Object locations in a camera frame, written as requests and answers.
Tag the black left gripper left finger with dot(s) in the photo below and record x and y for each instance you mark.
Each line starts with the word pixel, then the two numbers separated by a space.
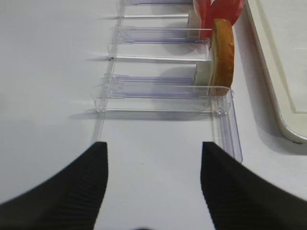
pixel 70 200

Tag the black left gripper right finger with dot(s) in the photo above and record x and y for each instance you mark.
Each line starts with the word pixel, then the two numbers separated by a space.
pixel 238 199

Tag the red tomato slice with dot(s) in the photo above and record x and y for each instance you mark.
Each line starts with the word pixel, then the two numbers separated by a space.
pixel 227 9
pixel 203 10

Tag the brown bun slice left rack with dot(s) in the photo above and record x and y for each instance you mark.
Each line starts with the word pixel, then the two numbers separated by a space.
pixel 223 54

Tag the clear acrylic left food rack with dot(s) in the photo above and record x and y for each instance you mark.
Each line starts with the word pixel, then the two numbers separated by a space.
pixel 157 99

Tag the white metal tray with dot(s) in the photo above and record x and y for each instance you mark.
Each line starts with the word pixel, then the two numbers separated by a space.
pixel 292 124

